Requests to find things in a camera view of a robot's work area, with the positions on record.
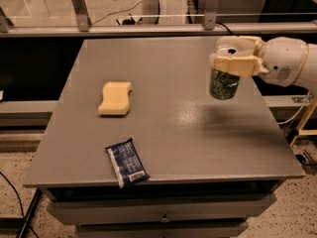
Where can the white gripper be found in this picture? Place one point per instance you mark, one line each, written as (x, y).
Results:
(283, 59)

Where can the green soda can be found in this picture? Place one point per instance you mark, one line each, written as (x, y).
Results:
(223, 85)

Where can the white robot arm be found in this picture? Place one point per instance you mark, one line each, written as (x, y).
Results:
(307, 77)

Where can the grey drawer cabinet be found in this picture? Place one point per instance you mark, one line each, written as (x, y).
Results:
(212, 164)

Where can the yellow sponge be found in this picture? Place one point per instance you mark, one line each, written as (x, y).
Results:
(115, 99)

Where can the blue snack wrapper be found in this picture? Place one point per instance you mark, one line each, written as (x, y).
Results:
(126, 163)

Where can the yellow stand frame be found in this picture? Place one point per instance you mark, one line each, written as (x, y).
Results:
(300, 130)

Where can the metal rail with glass barrier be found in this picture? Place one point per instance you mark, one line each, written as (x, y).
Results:
(105, 18)

